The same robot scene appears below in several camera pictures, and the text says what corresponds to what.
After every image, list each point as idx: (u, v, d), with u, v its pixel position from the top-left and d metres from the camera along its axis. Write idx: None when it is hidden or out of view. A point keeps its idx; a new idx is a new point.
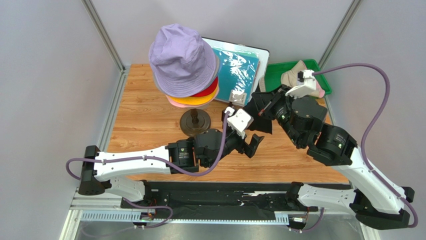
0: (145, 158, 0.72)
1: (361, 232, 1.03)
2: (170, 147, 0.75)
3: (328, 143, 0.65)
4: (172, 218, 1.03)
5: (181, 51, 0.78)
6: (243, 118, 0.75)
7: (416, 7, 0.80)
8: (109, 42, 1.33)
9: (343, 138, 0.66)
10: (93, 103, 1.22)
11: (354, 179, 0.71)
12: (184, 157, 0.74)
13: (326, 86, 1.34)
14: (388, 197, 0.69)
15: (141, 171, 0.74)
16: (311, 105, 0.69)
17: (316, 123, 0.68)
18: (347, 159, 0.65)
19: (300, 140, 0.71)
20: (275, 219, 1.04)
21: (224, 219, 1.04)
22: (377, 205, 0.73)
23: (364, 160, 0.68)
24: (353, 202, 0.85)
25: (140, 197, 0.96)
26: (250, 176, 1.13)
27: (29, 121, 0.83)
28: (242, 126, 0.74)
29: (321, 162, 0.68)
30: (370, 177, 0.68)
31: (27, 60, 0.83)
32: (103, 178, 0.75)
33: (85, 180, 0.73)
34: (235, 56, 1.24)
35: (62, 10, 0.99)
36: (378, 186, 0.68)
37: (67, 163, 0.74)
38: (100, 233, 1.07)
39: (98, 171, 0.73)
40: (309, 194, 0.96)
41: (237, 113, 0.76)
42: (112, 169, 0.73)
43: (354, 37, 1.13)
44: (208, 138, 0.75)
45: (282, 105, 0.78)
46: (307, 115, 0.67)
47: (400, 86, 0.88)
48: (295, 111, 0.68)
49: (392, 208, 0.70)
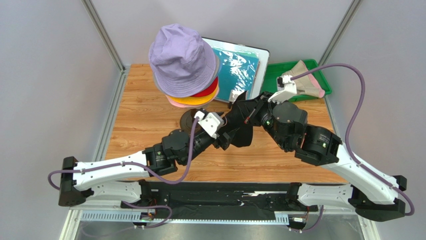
0: (122, 164, 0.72)
1: (361, 232, 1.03)
2: (146, 151, 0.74)
3: (314, 144, 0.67)
4: (172, 218, 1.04)
5: (180, 51, 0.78)
6: (213, 123, 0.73)
7: (417, 7, 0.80)
8: (109, 42, 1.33)
9: (327, 137, 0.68)
10: (92, 103, 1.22)
11: (345, 176, 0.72)
12: (158, 160, 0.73)
13: (325, 86, 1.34)
14: (381, 189, 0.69)
15: (119, 177, 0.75)
16: (291, 109, 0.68)
17: (298, 127, 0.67)
18: (334, 156, 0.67)
19: (286, 144, 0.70)
20: (275, 218, 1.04)
21: (224, 219, 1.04)
22: (372, 198, 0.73)
23: (351, 155, 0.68)
24: (352, 197, 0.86)
25: (138, 198, 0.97)
26: (250, 176, 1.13)
27: (28, 121, 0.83)
28: (210, 130, 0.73)
29: (309, 163, 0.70)
30: (359, 171, 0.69)
31: (27, 59, 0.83)
32: (83, 187, 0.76)
33: (65, 190, 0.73)
34: (235, 56, 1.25)
35: (62, 9, 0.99)
36: (368, 178, 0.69)
37: (48, 176, 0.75)
38: (100, 233, 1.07)
39: (77, 180, 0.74)
40: (309, 193, 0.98)
41: (208, 117, 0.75)
42: (92, 177, 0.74)
43: (354, 37, 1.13)
44: (173, 139, 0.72)
45: (266, 110, 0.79)
46: (288, 120, 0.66)
47: (399, 86, 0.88)
48: (277, 118, 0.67)
49: (386, 198, 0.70)
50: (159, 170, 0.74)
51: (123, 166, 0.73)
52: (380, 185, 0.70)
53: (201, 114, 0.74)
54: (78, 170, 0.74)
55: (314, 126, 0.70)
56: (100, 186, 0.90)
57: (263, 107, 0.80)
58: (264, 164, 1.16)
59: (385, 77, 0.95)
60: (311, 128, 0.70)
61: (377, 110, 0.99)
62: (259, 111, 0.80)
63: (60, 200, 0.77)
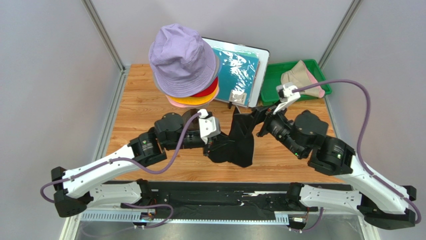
0: (110, 161, 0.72)
1: (361, 232, 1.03)
2: (132, 143, 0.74)
3: (329, 156, 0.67)
4: (172, 218, 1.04)
5: (181, 51, 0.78)
6: (209, 126, 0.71)
7: (417, 7, 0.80)
8: (109, 42, 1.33)
9: (341, 149, 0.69)
10: (93, 103, 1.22)
11: (358, 186, 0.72)
12: (149, 147, 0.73)
13: (325, 86, 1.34)
14: (392, 199, 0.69)
15: (111, 175, 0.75)
16: (312, 121, 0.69)
17: (319, 139, 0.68)
18: (348, 168, 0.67)
19: (304, 152, 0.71)
20: (275, 218, 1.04)
21: (224, 219, 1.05)
22: (383, 207, 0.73)
23: (364, 167, 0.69)
24: (361, 204, 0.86)
25: (138, 197, 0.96)
26: (250, 176, 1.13)
27: (29, 121, 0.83)
28: (204, 132, 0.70)
29: (323, 173, 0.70)
30: (371, 182, 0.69)
31: (27, 59, 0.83)
32: (77, 194, 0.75)
33: (59, 200, 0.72)
34: (235, 56, 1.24)
35: (62, 9, 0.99)
36: (381, 189, 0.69)
37: (41, 190, 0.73)
38: (100, 234, 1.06)
39: (68, 189, 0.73)
40: (312, 196, 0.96)
41: (208, 119, 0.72)
42: (82, 182, 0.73)
43: (354, 37, 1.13)
44: (165, 123, 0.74)
45: (278, 121, 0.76)
46: (311, 132, 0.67)
47: (399, 85, 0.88)
48: (299, 129, 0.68)
49: (397, 208, 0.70)
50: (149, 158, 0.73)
51: (111, 164, 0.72)
52: (391, 195, 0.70)
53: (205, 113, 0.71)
54: (67, 178, 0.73)
55: (329, 136, 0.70)
56: (99, 191, 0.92)
57: (276, 118, 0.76)
58: (264, 164, 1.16)
59: (385, 77, 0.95)
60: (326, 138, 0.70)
61: (378, 110, 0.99)
62: (270, 121, 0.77)
63: (60, 211, 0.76)
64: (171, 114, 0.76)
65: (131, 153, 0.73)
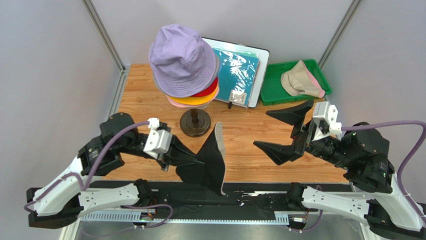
0: (62, 178, 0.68)
1: (361, 232, 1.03)
2: (80, 154, 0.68)
3: (376, 174, 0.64)
4: (172, 218, 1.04)
5: (181, 51, 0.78)
6: (153, 140, 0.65)
7: (417, 7, 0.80)
8: (109, 42, 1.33)
9: (386, 167, 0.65)
10: (93, 103, 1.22)
11: (386, 202, 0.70)
12: (96, 155, 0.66)
13: (325, 86, 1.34)
14: (413, 217, 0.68)
15: (75, 188, 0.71)
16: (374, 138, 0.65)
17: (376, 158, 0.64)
18: (390, 188, 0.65)
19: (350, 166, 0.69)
20: (275, 218, 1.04)
21: (224, 219, 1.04)
22: (397, 221, 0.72)
23: (401, 187, 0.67)
24: (368, 213, 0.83)
25: (135, 198, 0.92)
26: (250, 175, 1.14)
27: (29, 121, 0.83)
28: (147, 146, 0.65)
29: (362, 188, 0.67)
30: (404, 201, 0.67)
31: (27, 59, 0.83)
32: (50, 213, 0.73)
33: (34, 221, 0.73)
34: (235, 56, 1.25)
35: (62, 9, 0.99)
36: (410, 209, 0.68)
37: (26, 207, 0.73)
38: (100, 234, 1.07)
39: (37, 210, 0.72)
40: (316, 199, 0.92)
41: (157, 131, 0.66)
42: (46, 201, 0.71)
43: (354, 37, 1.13)
44: (114, 125, 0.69)
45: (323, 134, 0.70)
46: (373, 150, 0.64)
47: (399, 85, 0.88)
48: (361, 144, 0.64)
49: (413, 225, 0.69)
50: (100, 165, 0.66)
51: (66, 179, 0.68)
52: (413, 213, 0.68)
53: (156, 124, 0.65)
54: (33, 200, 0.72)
55: None
56: (90, 199, 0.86)
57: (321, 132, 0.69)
58: (264, 163, 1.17)
59: (385, 77, 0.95)
60: None
61: (378, 110, 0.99)
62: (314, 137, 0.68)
63: (48, 226, 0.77)
64: (119, 113, 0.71)
65: (80, 166, 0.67)
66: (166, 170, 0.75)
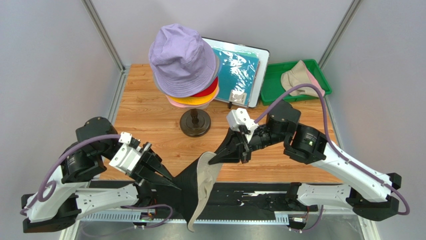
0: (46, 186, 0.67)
1: (361, 232, 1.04)
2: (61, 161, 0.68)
3: (301, 143, 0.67)
4: (172, 218, 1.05)
5: (180, 51, 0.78)
6: (119, 156, 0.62)
7: (417, 7, 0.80)
8: (109, 42, 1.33)
9: (313, 136, 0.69)
10: (93, 103, 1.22)
11: (334, 173, 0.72)
12: (74, 162, 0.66)
13: (326, 86, 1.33)
14: (372, 186, 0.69)
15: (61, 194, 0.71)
16: (285, 109, 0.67)
17: (292, 126, 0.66)
18: (321, 154, 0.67)
19: (276, 139, 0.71)
20: (275, 219, 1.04)
21: (224, 219, 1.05)
22: (366, 196, 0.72)
23: (337, 152, 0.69)
24: (350, 196, 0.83)
25: (135, 198, 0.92)
26: (250, 176, 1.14)
27: (29, 121, 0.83)
28: (112, 161, 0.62)
29: (297, 161, 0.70)
30: (348, 168, 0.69)
31: (27, 59, 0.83)
32: (43, 219, 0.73)
33: (28, 228, 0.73)
34: (235, 56, 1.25)
35: (62, 10, 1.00)
36: (358, 175, 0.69)
37: (22, 212, 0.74)
38: (99, 234, 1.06)
39: (30, 217, 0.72)
40: (308, 193, 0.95)
41: (126, 148, 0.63)
42: (35, 209, 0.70)
43: (354, 37, 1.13)
44: (90, 132, 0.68)
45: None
46: (282, 119, 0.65)
47: (400, 86, 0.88)
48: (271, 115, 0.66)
49: (378, 196, 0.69)
50: (79, 172, 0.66)
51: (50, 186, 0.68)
52: (371, 182, 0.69)
53: (125, 141, 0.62)
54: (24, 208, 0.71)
55: (303, 125, 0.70)
56: (88, 201, 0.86)
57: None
58: (264, 163, 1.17)
59: (385, 77, 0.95)
60: (299, 127, 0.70)
61: (378, 110, 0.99)
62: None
63: (48, 228, 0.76)
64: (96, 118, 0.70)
65: (62, 173, 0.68)
66: (141, 184, 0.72)
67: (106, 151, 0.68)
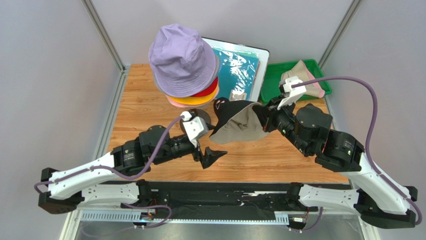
0: (90, 169, 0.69)
1: (361, 232, 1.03)
2: (114, 151, 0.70)
3: (337, 150, 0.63)
4: (171, 218, 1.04)
5: (180, 51, 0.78)
6: (196, 127, 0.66)
7: (417, 7, 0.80)
8: (109, 41, 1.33)
9: (351, 145, 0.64)
10: (93, 103, 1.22)
11: (362, 183, 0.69)
12: (130, 157, 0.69)
13: (326, 86, 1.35)
14: (395, 199, 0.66)
15: (95, 181, 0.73)
16: (315, 114, 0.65)
17: (323, 132, 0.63)
18: (357, 165, 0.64)
19: (308, 148, 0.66)
20: (275, 219, 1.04)
21: (224, 219, 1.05)
22: (383, 206, 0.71)
23: (372, 165, 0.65)
24: (358, 202, 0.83)
25: (135, 198, 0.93)
26: (251, 176, 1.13)
27: (28, 120, 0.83)
28: (191, 134, 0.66)
29: (330, 169, 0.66)
30: (378, 181, 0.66)
31: (27, 59, 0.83)
32: (62, 196, 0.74)
33: (43, 202, 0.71)
34: (235, 56, 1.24)
35: (62, 10, 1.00)
36: (387, 189, 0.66)
37: (34, 186, 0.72)
38: (100, 234, 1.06)
39: (52, 191, 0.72)
40: (311, 195, 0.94)
41: (193, 119, 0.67)
42: (65, 186, 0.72)
43: (354, 36, 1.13)
44: (152, 135, 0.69)
45: (283, 116, 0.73)
46: (313, 125, 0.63)
47: (400, 86, 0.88)
48: (300, 121, 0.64)
49: (398, 209, 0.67)
50: (129, 169, 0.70)
51: (92, 171, 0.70)
52: (395, 195, 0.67)
53: (188, 115, 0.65)
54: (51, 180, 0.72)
55: (336, 131, 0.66)
56: (93, 191, 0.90)
57: (281, 112, 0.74)
58: (264, 164, 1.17)
59: (385, 77, 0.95)
60: (333, 132, 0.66)
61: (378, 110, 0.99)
62: (276, 116, 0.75)
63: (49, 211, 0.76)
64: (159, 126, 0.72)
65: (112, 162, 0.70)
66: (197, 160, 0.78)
67: (160, 155, 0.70)
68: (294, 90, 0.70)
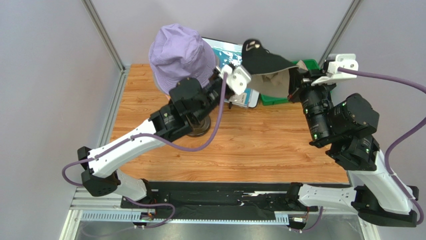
0: (131, 138, 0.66)
1: (361, 232, 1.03)
2: (153, 118, 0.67)
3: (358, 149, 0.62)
4: (172, 218, 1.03)
5: (181, 51, 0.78)
6: (242, 81, 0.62)
7: (417, 7, 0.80)
8: (109, 41, 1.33)
9: (369, 143, 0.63)
10: (93, 103, 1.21)
11: (369, 181, 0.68)
12: (170, 120, 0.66)
13: None
14: (401, 199, 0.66)
15: (137, 152, 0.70)
16: (365, 108, 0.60)
17: (367, 132, 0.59)
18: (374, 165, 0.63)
19: (322, 141, 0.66)
20: (275, 218, 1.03)
21: (224, 219, 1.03)
22: (385, 205, 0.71)
23: (386, 165, 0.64)
24: (355, 200, 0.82)
25: (145, 194, 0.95)
26: (250, 176, 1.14)
27: (29, 121, 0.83)
28: (237, 89, 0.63)
29: (345, 164, 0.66)
30: (388, 181, 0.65)
31: (26, 59, 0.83)
32: (104, 173, 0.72)
33: (86, 180, 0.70)
34: (235, 56, 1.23)
35: (62, 9, 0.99)
36: (395, 189, 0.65)
37: (62, 171, 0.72)
38: (99, 233, 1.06)
39: (95, 168, 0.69)
40: (310, 194, 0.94)
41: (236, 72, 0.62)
42: (106, 161, 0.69)
43: (354, 37, 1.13)
44: (183, 90, 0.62)
45: (315, 94, 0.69)
46: (364, 122, 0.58)
47: (400, 85, 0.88)
48: (352, 115, 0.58)
49: (402, 209, 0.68)
50: (172, 132, 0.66)
51: (133, 141, 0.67)
52: (401, 195, 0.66)
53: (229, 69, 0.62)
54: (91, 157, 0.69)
55: None
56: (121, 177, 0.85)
57: (314, 88, 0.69)
58: (264, 163, 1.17)
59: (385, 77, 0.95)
60: None
61: (378, 110, 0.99)
62: (306, 91, 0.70)
63: (90, 191, 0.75)
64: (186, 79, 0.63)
65: (154, 128, 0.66)
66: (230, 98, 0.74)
67: (199, 110, 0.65)
68: (340, 74, 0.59)
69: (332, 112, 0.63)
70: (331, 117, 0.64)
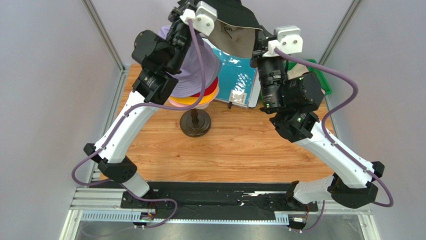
0: (125, 114, 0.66)
1: (361, 232, 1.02)
2: (136, 87, 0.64)
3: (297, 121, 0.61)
4: (172, 218, 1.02)
5: None
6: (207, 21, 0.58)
7: (415, 8, 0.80)
8: (109, 41, 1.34)
9: (305, 115, 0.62)
10: (93, 103, 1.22)
11: (319, 155, 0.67)
12: (151, 82, 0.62)
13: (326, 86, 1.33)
14: (353, 170, 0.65)
15: (138, 126, 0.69)
16: (314, 83, 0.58)
17: (308, 108, 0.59)
18: (308, 133, 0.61)
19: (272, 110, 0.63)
20: (275, 219, 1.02)
21: (224, 219, 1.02)
22: (345, 180, 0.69)
23: (326, 133, 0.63)
24: (331, 185, 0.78)
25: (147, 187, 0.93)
26: (250, 176, 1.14)
27: (29, 121, 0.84)
28: (205, 30, 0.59)
29: (283, 135, 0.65)
30: (333, 151, 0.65)
31: (27, 60, 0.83)
32: (118, 157, 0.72)
33: (105, 170, 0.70)
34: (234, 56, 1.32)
35: (62, 10, 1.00)
36: (342, 159, 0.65)
37: (74, 170, 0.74)
38: (100, 233, 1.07)
39: (108, 156, 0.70)
40: (302, 188, 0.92)
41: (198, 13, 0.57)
42: (114, 145, 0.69)
43: (353, 36, 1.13)
44: (144, 45, 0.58)
45: (270, 61, 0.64)
46: (312, 99, 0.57)
47: (399, 86, 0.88)
48: (305, 91, 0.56)
49: (358, 181, 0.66)
50: (160, 93, 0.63)
51: (129, 116, 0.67)
52: (353, 166, 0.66)
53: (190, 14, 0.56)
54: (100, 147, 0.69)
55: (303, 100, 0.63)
56: None
57: (269, 58, 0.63)
58: (264, 164, 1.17)
59: (384, 77, 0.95)
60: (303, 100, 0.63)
61: (377, 109, 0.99)
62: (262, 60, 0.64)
63: (115, 180, 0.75)
64: (140, 34, 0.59)
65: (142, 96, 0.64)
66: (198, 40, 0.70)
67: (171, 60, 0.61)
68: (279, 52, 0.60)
69: (287, 84, 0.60)
70: (285, 88, 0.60)
